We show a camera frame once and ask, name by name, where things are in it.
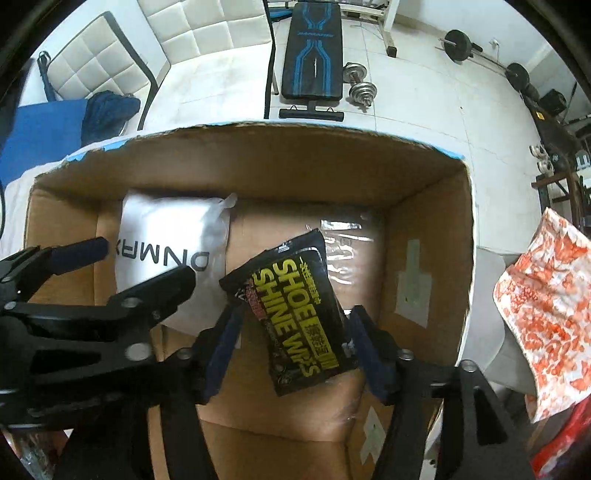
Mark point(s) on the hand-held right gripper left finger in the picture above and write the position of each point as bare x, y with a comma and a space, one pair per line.
220, 355

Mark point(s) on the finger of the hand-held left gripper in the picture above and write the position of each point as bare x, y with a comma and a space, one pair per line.
76, 254
157, 288

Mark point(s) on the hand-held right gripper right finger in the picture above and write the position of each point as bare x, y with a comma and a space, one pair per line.
369, 355

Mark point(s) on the black wipes packet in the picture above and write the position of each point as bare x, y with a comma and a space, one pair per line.
295, 314

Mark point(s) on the cardboard box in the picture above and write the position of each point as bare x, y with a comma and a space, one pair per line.
415, 198

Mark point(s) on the white plastic pouch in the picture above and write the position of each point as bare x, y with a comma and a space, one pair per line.
171, 230

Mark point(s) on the clear plastic bag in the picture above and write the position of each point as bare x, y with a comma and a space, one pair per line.
351, 249

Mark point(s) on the blue mat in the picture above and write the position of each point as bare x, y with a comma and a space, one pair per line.
41, 134

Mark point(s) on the grey seat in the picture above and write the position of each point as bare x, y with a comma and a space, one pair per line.
498, 323

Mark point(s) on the dark blue cloth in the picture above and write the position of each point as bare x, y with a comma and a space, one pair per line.
111, 113

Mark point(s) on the orange floral cloth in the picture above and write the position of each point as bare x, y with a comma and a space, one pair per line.
549, 300

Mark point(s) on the white quilted chair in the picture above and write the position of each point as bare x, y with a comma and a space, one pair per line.
101, 60

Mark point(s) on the red bag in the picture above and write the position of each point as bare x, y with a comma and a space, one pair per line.
568, 443

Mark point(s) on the chrome dumbbell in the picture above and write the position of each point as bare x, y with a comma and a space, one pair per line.
361, 87

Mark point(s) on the black blue weight bench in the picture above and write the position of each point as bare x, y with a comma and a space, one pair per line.
314, 50

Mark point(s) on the black exercise machine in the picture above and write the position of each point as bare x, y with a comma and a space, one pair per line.
554, 124

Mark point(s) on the black barbell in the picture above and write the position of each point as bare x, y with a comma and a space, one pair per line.
461, 46

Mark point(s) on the white metal rack frame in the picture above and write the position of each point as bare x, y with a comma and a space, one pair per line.
385, 23

